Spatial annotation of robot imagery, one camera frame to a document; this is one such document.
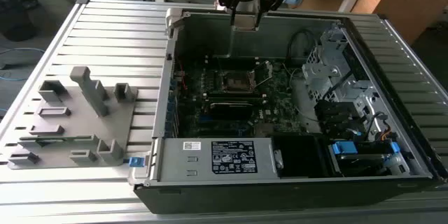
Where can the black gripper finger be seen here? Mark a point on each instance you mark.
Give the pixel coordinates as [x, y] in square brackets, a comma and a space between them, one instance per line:
[267, 1]
[235, 19]

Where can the silver CPU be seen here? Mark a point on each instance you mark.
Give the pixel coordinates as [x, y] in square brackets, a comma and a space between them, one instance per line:
[246, 22]

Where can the metal locking lever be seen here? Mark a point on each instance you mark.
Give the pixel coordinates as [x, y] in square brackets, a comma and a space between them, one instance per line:
[264, 82]

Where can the silver metal drive cage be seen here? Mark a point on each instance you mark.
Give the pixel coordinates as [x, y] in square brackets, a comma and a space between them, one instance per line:
[316, 70]

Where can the green motherboard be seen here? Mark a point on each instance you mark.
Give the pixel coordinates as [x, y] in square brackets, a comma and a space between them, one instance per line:
[280, 103]

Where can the black graphics card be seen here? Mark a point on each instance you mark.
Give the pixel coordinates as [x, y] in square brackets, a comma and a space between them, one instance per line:
[231, 111]

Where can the grey chipset heatsink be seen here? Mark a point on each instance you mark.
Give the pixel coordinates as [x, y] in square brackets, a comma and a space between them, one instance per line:
[264, 130]

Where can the black plastic disk bay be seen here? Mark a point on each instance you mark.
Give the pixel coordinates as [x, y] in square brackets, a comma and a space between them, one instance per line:
[332, 113]

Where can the grey parts rack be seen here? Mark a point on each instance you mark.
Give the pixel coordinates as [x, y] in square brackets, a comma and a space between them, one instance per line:
[115, 127]

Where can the grey power supply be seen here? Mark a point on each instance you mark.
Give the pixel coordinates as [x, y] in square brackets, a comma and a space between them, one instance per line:
[175, 155]

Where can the hard disk in blue carrier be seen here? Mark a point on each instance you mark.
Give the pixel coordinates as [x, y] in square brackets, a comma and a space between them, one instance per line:
[344, 148]

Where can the blue case latch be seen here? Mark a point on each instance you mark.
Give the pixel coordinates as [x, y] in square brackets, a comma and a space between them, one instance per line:
[136, 162]

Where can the black round bin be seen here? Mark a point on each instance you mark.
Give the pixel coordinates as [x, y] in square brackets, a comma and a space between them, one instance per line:
[19, 28]

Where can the green RAM stick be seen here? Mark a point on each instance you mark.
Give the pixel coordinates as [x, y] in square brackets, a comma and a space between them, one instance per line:
[75, 138]

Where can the black PC case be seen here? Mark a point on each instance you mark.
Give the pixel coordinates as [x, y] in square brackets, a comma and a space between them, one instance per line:
[244, 197]

